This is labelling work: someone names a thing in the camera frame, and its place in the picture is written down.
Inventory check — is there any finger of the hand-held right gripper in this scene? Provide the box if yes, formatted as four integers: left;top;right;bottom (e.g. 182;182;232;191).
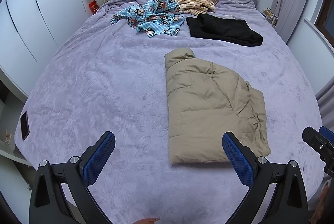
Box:
319;126;334;138
302;127;334;176

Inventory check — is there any blue monkey print garment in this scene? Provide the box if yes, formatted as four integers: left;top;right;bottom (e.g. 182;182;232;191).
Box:
110;0;186;38

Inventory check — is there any pile of small boxes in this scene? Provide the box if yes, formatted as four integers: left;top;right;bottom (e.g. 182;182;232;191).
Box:
263;7;278;27

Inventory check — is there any person's right hand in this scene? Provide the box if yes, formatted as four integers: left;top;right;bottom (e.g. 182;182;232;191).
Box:
310;179;330;224

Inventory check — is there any small red box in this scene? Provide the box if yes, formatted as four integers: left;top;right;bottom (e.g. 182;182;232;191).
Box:
89;0;100;14

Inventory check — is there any brown framed window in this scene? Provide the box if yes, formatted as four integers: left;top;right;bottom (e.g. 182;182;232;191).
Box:
314;0;334;44

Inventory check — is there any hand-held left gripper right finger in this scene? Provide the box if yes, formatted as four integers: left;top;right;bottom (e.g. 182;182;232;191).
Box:
222;131;310;224

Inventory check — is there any dark smartphone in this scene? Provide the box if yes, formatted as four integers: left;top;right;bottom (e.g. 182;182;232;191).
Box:
20;111;30;141

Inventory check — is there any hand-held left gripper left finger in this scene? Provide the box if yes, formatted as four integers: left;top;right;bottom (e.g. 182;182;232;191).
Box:
29;131;116;224

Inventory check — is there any purple bed blanket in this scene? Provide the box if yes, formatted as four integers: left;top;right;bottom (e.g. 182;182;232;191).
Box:
14;0;324;224

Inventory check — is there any white shelf unit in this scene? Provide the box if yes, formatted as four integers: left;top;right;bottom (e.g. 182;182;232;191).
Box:
0;78;34;188

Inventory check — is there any beige puffer jacket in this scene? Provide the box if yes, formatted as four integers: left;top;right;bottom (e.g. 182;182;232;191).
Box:
164;48;272;165

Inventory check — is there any black folded garment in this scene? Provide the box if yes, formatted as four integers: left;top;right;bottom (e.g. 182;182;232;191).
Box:
186;13;263;47

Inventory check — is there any white wardrobe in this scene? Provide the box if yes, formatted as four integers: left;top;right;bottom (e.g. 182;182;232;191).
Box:
0;0;92;99

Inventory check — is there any person's left hand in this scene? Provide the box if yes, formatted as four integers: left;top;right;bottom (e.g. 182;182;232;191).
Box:
135;217;161;224

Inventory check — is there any small beige object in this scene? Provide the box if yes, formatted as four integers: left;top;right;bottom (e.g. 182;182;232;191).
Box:
4;129;13;146

